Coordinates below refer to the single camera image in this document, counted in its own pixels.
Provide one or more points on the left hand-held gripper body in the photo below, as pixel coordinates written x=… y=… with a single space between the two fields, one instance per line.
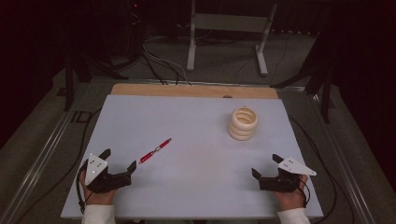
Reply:
x=102 y=182

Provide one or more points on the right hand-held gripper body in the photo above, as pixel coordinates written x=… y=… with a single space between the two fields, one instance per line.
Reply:
x=280 y=183

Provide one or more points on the red pen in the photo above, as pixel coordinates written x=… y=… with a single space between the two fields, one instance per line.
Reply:
x=154 y=151

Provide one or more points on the cream ringed pen holder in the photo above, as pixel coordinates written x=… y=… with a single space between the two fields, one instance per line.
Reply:
x=243 y=130

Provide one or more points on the person's left hand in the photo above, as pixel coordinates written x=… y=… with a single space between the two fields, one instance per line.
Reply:
x=99 y=198

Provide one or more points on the person's right hand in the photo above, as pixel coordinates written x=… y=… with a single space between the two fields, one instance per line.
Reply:
x=291 y=199

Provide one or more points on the pale grey table mat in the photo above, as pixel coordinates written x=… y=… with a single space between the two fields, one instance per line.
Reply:
x=199 y=174

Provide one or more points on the black metal stand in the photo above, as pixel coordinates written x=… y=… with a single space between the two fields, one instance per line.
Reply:
x=70 y=77
x=323 y=77

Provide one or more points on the grey metal stand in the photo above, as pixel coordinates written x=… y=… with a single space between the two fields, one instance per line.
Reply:
x=229 y=23

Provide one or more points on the metal floor rail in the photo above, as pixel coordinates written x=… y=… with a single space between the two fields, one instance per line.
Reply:
x=40 y=155
x=345 y=155

